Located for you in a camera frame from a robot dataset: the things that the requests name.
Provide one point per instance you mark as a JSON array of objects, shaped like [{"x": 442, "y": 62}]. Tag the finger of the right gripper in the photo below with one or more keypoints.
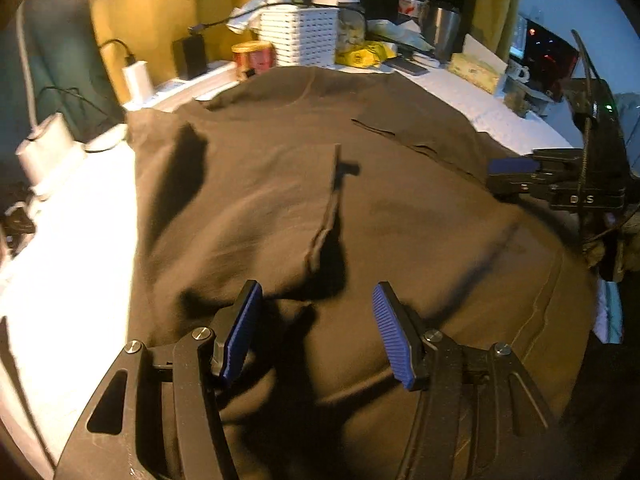
[
  {"x": 506, "y": 185},
  {"x": 513, "y": 165}
]

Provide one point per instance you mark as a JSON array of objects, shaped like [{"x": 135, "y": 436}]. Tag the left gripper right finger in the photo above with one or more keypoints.
[{"x": 401, "y": 338}]

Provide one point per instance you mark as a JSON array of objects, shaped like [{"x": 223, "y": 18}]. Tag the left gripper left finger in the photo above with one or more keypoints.
[{"x": 233, "y": 327}]

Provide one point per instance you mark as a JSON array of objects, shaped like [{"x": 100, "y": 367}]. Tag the brown t-shirt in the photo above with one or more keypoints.
[{"x": 319, "y": 185}]

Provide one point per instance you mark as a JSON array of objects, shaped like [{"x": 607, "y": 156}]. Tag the white mug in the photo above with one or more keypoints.
[{"x": 517, "y": 72}]

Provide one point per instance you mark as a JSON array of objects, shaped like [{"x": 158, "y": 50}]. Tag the yellow tissue box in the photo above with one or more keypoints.
[{"x": 479, "y": 66}]

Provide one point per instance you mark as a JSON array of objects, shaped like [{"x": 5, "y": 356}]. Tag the computer monitor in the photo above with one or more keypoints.
[{"x": 547, "y": 59}]

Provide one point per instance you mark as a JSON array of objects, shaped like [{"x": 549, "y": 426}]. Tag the black smartphone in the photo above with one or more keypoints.
[{"x": 406, "y": 67}]

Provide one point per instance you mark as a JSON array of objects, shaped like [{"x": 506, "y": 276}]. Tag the stainless steel tumbler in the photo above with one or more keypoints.
[{"x": 439, "y": 28}]

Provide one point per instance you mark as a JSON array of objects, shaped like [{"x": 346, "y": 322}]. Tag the wet wipes pack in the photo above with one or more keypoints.
[{"x": 407, "y": 34}]

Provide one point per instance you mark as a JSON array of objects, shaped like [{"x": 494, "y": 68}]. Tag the yellow snack bag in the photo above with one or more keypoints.
[{"x": 370, "y": 54}]

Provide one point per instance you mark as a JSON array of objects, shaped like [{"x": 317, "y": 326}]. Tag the clear snack jar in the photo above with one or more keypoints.
[{"x": 351, "y": 24}]

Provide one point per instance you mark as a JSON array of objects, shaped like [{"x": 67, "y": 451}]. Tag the white perforated basket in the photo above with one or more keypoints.
[{"x": 300, "y": 35}]

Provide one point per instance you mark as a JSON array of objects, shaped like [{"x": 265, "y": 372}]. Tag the white power strip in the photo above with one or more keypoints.
[{"x": 220, "y": 76}]

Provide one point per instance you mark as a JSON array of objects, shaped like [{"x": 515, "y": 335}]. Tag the white desk lamp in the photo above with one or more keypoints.
[{"x": 68, "y": 74}]

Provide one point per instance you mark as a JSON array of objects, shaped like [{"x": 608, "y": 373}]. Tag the white charger adapter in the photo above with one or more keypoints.
[{"x": 139, "y": 82}]

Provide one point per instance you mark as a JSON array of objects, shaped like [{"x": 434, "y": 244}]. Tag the red tin can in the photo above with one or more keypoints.
[{"x": 252, "y": 58}]

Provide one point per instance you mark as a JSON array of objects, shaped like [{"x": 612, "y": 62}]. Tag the black charger adapter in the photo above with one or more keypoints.
[{"x": 189, "y": 57}]

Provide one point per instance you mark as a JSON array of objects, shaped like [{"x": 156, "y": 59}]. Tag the yellow curtain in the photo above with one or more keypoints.
[{"x": 165, "y": 10}]

